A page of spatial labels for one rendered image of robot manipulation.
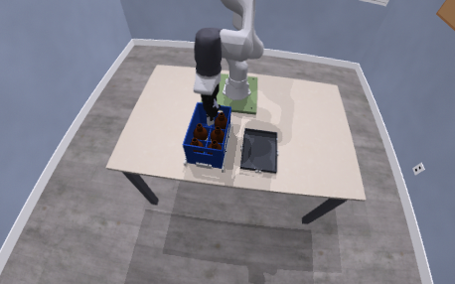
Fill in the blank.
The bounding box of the blue plastic crate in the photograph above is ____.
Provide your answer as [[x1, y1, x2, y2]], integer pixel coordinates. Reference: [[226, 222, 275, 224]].
[[183, 102, 231, 169]]

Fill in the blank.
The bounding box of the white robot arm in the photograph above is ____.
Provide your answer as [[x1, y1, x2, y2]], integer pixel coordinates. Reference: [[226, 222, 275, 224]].
[[193, 0, 264, 100]]

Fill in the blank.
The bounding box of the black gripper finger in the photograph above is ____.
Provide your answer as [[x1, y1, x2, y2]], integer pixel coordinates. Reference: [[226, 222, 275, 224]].
[[206, 98, 221, 126], [201, 96, 208, 115]]

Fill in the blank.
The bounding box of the brown glass bottle with blue label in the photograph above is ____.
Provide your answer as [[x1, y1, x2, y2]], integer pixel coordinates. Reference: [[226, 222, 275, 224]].
[[215, 112, 228, 129]]

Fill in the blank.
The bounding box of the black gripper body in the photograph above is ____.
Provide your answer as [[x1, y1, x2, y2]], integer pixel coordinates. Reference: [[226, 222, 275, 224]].
[[203, 84, 220, 104]]

